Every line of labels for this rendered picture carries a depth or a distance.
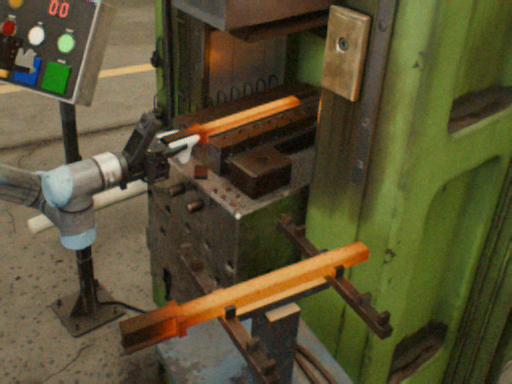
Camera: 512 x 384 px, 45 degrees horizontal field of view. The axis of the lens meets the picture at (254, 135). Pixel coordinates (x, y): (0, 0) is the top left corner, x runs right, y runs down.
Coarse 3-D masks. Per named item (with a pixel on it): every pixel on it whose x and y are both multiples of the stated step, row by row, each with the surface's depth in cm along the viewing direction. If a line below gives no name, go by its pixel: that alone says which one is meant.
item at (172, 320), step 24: (312, 264) 106; (336, 264) 107; (240, 288) 100; (264, 288) 100; (288, 288) 103; (168, 312) 93; (192, 312) 95; (216, 312) 97; (144, 336) 92; (168, 336) 94
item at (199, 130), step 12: (252, 108) 156; (264, 108) 156; (276, 108) 157; (216, 120) 149; (228, 120) 149; (240, 120) 150; (180, 132) 142; (192, 132) 142; (204, 132) 143; (168, 144) 140
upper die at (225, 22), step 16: (176, 0) 138; (192, 0) 133; (208, 0) 129; (224, 0) 124; (240, 0) 127; (256, 0) 129; (272, 0) 132; (288, 0) 135; (304, 0) 139; (320, 0) 142; (208, 16) 130; (224, 16) 126; (240, 16) 128; (256, 16) 131; (272, 16) 134; (288, 16) 137
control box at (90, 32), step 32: (0, 0) 173; (32, 0) 170; (64, 0) 166; (96, 0) 163; (0, 32) 173; (64, 32) 165; (96, 32) 164; (64, 64) 165; (96, 64) 168; (64, 96) 164
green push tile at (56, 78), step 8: (48, 64) 165; (56, 64) 165; (48, 72) 165; (56, 72) 164; (64, 72) 164; (48, 80) 165; (56, 80) 164; (64, 80) 163; (48, 88) 165; (56, 88) 164; (64, 88) 163
